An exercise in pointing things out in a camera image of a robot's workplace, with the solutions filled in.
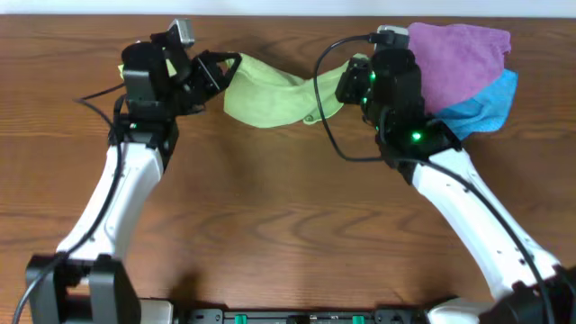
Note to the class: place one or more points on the green microfiber cloth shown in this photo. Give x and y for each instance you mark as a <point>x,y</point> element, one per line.
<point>265,97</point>

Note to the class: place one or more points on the blue cloth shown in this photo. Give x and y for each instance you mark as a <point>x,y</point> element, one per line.
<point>487,111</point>

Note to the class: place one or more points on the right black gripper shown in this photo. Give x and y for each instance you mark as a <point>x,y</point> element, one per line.
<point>357,68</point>

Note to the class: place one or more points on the purple cloth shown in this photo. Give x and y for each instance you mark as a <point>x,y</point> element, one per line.
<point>457,61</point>

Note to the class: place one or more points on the folded green cloth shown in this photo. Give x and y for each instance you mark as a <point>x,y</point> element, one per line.
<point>146,68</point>

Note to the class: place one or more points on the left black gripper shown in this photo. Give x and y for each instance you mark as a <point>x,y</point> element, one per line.
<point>203,75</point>

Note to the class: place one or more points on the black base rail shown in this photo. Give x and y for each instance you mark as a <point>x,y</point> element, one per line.
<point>380,316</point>

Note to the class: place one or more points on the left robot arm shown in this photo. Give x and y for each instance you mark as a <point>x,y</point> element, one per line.
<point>85,280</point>

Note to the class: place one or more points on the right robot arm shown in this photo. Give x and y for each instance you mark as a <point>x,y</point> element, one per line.
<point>528,284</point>

